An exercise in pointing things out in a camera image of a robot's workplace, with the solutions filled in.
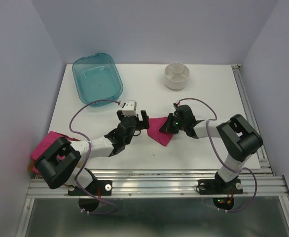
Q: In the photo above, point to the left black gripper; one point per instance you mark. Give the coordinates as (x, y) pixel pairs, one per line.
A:
(139, 123)

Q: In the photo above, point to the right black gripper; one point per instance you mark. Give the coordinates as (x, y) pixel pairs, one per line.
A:
(166, 127)

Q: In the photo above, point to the pink paper napkin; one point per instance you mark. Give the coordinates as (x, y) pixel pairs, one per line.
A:
(153, 132)

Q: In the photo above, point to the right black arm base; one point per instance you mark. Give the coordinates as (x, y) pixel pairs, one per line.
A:
(217, 186)

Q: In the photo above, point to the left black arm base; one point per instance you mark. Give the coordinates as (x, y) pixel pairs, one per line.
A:
(97, 185)

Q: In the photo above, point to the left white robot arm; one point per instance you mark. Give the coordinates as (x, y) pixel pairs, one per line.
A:
(56, 158)

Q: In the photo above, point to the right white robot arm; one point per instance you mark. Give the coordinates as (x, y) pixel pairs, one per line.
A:
(241, 141)

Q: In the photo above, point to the pink napkin stack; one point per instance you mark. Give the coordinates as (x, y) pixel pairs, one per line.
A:
(45, 143)

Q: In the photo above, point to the white utensil holder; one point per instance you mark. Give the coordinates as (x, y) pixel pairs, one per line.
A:
(176, 76)

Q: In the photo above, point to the teal plastic bin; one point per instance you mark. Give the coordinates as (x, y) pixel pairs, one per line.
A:
(97, 78)

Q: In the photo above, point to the brown cardboard tray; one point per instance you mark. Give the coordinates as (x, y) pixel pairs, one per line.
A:
(32, 168)

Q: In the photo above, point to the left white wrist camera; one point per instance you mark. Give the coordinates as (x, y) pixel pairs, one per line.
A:
(129, 108)

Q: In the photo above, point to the aluminium frame rail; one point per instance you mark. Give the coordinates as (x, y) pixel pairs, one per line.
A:
(161, 203)

